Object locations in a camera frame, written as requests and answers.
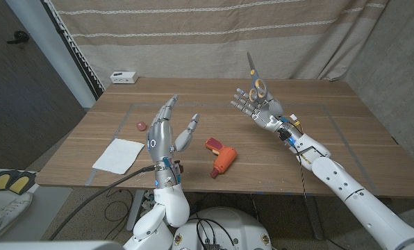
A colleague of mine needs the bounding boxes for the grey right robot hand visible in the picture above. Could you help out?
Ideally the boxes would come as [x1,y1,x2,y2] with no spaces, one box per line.
[230,87,285,133]

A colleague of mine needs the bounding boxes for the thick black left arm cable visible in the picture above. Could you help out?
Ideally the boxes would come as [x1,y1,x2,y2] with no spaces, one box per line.
[49,165,158,241]

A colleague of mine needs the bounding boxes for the beige striped backdrop curtain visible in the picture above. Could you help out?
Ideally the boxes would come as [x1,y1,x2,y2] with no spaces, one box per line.
[49,0,390,83]

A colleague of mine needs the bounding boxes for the yellow black foot pedal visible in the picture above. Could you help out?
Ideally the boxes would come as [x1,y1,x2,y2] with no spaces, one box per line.
[0,170,13,192]
[8,172,37,195]

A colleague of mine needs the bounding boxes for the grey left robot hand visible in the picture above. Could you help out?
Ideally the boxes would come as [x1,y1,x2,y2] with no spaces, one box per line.
[146,93,201,166]

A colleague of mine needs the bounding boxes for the black white triangle-pattern trim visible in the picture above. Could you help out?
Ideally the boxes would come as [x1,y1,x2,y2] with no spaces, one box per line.
[42,0,106,100]

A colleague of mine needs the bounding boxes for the white power strip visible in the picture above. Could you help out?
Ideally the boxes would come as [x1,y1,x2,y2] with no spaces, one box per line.
[110,71,139,85]

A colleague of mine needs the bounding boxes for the white tissue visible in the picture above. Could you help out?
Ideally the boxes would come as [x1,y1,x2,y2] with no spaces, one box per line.
[92,137,145,175]

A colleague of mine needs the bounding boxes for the grey metal table leg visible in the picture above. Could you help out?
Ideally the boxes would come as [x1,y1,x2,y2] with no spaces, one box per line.
[126,190,146,232]
[302,195,325,241]

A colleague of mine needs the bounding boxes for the white shoe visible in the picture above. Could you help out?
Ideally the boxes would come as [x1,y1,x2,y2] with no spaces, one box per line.
[0,192,33,242]

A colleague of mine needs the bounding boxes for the white robot chest rim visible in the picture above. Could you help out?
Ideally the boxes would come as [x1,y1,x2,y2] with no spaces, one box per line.
[0,240,126,250]

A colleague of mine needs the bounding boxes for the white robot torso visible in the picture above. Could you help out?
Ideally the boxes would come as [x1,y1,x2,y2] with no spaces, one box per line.
[172,207,273,250]

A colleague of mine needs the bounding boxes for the white blue floral object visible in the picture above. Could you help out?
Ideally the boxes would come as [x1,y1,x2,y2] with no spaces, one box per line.
[142,193,156,211]

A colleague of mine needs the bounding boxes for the orange toy drill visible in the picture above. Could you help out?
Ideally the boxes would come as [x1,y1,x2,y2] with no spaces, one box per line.
[205,137,238,179]

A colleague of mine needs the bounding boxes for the orange grey scissors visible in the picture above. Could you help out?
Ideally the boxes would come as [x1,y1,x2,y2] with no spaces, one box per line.
[247,51,267,103]

